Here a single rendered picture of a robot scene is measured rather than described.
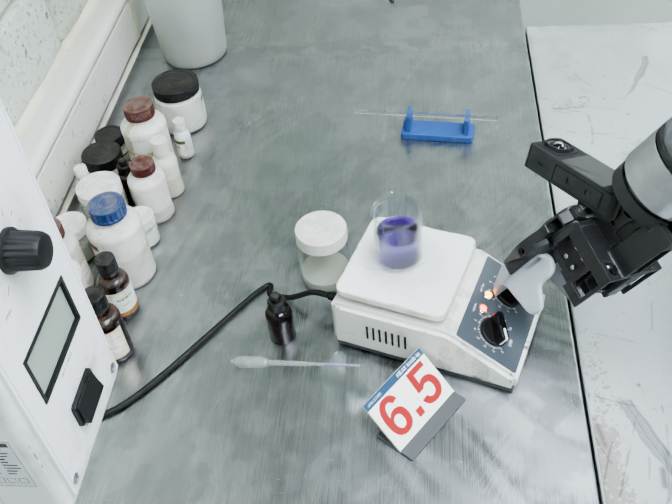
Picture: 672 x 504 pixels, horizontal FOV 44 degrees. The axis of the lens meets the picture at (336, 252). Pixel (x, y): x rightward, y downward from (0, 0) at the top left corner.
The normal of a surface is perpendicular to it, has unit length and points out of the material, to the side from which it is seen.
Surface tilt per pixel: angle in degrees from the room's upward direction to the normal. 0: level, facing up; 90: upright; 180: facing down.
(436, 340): 90
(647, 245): 71
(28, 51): 90
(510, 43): 0
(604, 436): 0
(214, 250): 0
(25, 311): 90
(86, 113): 90
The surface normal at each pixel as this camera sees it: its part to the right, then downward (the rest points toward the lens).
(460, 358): -0.39, 0.67
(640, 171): -0.90, 0.00
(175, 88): -0.07, -0.70
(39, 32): 0.99, 0.00
